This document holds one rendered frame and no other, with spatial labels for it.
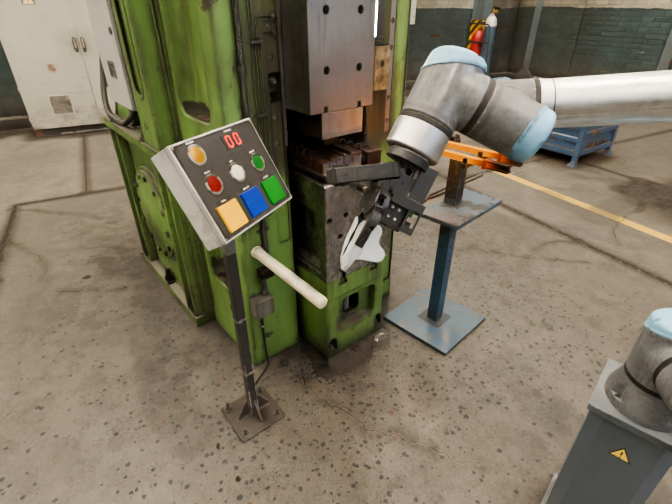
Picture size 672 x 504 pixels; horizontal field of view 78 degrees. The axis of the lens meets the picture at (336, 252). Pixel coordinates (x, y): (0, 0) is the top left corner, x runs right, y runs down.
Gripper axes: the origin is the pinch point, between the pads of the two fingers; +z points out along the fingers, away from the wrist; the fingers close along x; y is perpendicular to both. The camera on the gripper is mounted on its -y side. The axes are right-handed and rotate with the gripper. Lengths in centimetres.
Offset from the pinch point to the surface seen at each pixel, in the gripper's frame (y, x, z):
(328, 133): 1, 92, -29
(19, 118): -324, 611, 84
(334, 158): 8, 96, -23
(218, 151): -29, 57, -6
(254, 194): -15, 58, 0
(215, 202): -23, 49, 6
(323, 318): 39, 113, 43
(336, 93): -3, 89, -43
